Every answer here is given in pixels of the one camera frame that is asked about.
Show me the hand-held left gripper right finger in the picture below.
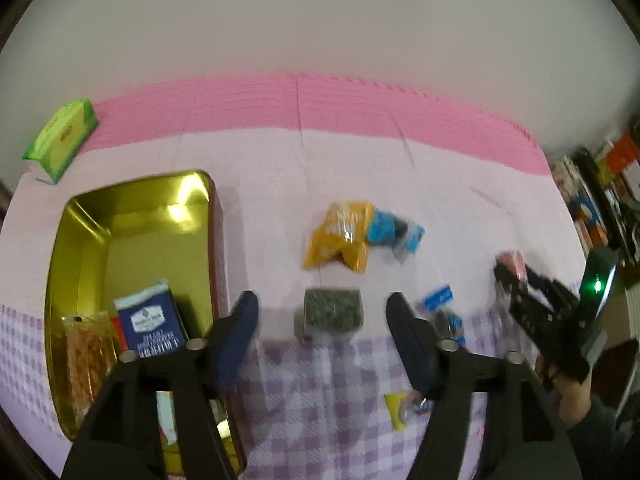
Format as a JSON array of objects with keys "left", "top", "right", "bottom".
[{"left": 387, "top": 292, "right": 583, "bottom": 480}]

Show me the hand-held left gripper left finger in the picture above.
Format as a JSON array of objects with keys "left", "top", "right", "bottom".
[{"left": 60, "top": 290, "right": 260, "bottom": 480}]

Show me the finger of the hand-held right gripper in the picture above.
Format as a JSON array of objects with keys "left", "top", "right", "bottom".
[
  {"left": 525, "top": 267, "right": 581, "bottom": 321},
  {"left": 494, "top": 265, "right": 576, "bottom": 366}
]

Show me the pink patterned candy packet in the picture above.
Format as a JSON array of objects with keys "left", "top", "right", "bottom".
[{"left": 495, "top": 251, "right": 527, "bottom": 281}]

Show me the blue candy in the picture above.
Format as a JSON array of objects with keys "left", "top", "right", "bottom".
[
  {"left": 367, "top": 209, "right": 426, "bottom": 263},
  {"left": 422, "top": 284, "right": 467, "bottom": 348}
]

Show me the small yellow candy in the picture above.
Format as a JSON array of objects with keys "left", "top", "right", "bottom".
[{"left": 384, "top": 392, "right": 431, "bottom": 432}]

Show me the navy cracker packet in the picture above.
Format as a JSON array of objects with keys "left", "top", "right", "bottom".
[{"left": 112, "top": 280, "right": 190, "bottom": 456}]

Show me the grey-green snack packet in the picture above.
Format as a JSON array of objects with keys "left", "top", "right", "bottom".
[{"left": 295, "top": 287, "right": 362, "bottom": 345}]

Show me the yellow snack packet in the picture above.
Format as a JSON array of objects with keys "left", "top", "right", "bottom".
[{"left": 300, "top": 201, "right": 377, "bottom": 273}]

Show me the maroon and gold tin box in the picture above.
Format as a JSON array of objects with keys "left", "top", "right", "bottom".
[{"left": 44, "top": 169, "right": 247, "bottom": 478}]

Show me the clear packet of fried snack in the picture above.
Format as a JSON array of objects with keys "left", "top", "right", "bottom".
[{"left": 60, "top": 310, "right": 121, "bottom": 423}]

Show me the person's right forearm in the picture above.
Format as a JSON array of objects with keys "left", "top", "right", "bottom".
[{"left": 565, "top": 395, "right": 640, "bottom": 480}]

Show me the person's right hand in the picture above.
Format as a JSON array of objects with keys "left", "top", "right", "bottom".
[{"left": 537, "top": 357, "right": 596, "bottom": 428}]

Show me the shelf of colourful boxes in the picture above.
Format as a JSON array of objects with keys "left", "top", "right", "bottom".
[{"left": 550, "top": 130, "right": 640, "bottom": 266}]

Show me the pink and purple plaid blanket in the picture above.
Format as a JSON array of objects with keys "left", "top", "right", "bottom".
[{"left": 0, "top": 72, "right": 591, "bottom": 480}]

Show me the green tissue pack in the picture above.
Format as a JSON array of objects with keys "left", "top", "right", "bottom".
[{"left": 21, "top": 97, "right": 98, "bottom": 186}]

